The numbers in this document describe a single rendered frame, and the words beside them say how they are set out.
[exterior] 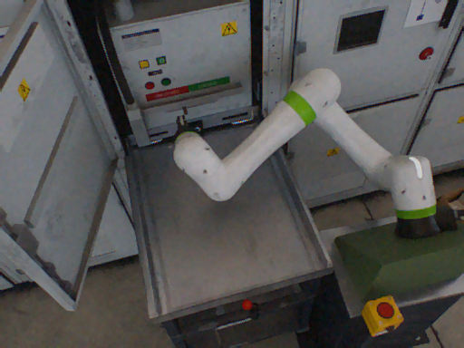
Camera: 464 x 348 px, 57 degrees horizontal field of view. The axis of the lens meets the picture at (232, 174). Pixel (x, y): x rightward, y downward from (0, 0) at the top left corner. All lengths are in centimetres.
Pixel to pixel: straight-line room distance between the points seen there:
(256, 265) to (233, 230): 15
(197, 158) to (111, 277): 139
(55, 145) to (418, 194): 111
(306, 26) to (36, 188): 99
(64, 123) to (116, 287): 125
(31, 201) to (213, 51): 77
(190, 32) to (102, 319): 154
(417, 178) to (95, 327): 171
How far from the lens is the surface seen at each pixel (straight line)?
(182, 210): 158
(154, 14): 147
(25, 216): 124
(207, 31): 151
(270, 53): 158
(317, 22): 156
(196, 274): 146
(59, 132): 139
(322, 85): 132
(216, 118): 176
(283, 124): 129
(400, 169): 143
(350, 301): 155
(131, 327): 235
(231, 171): 127
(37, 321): 254
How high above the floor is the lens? 218
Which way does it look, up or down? 54 degrees down
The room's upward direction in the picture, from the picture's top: 5 degrees counter-clockwise
